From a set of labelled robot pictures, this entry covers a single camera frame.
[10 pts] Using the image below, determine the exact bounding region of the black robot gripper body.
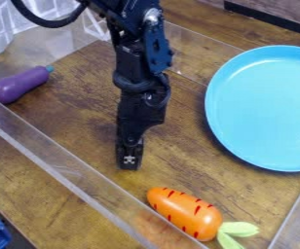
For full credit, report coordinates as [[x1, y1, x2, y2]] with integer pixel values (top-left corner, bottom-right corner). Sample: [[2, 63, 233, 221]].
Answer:
[[117, 87, 169, 148]]

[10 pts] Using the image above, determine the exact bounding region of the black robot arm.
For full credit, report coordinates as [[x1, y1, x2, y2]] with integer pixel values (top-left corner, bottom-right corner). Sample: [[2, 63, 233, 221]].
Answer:
[[77, 0, 174, 170]]

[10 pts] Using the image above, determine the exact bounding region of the black braided cable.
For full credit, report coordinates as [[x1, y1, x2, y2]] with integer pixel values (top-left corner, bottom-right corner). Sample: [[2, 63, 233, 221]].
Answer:
[[10, 0, 89, 29]]

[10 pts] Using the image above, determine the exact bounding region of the orange toy carrot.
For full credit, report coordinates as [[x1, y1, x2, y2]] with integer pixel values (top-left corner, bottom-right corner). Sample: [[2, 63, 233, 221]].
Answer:
[[146, 187, 260, 249]]

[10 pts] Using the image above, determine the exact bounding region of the dark bar at top right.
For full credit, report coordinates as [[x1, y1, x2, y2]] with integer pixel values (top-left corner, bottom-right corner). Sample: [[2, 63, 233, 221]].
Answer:
[[225, 0, 300, 33]]

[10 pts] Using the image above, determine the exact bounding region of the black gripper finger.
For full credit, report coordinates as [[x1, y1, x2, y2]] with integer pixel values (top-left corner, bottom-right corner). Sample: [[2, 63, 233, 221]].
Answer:
[[115, 139, 143, 170]]

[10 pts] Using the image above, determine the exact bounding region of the clear acrylic tray wall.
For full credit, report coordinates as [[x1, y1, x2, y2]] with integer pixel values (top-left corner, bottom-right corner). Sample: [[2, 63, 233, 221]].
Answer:
[[0, 0, 300, 249]]

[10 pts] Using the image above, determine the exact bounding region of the purple toy eggplant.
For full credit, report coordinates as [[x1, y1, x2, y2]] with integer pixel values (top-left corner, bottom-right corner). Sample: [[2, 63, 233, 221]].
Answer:
[[0, 65, 54, 104]]

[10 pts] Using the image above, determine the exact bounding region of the blue plastic plate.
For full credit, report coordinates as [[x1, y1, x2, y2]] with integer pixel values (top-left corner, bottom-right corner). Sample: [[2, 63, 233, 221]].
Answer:
[[205, 45, 300, 172]]

